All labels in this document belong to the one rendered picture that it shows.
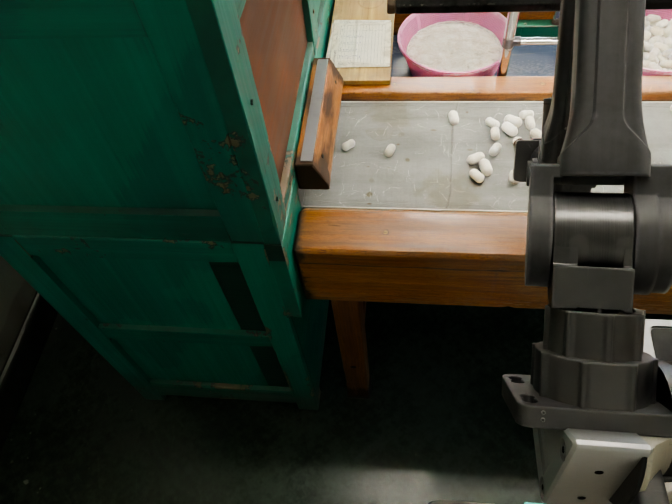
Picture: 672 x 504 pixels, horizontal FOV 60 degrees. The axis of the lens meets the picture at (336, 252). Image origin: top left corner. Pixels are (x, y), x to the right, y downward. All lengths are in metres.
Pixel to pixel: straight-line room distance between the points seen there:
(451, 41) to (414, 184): 0.46
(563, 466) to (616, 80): 0.28
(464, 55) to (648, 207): 1.04
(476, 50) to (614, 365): 1.12
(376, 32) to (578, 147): 1.02
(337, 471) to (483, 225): 0.86
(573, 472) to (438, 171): 0.81
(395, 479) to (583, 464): 1.24
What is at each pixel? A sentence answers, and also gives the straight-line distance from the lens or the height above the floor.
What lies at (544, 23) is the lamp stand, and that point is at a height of 0.71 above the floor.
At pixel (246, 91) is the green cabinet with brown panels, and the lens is 0.77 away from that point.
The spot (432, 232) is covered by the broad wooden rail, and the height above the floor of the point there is 0.76.
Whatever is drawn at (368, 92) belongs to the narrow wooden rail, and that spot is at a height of 0.76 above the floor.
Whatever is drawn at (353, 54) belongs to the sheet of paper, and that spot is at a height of 0.78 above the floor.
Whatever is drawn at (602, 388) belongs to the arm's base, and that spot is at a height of 1.23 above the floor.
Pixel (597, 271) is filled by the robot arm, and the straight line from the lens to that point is 0.46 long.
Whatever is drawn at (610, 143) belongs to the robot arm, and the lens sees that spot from 0.48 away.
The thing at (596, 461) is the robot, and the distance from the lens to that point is 0.45.
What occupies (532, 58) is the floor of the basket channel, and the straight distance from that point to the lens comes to 1.57.
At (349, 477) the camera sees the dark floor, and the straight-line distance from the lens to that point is 1.67.
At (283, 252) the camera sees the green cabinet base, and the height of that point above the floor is 0.82.
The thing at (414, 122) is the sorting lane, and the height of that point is 0.74.
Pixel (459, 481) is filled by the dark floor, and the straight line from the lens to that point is 1.68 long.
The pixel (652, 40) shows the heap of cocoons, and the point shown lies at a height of 0.74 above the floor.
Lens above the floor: 1.63
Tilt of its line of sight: 56 degrees down
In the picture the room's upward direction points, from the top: 9 degrees counter-clockwise
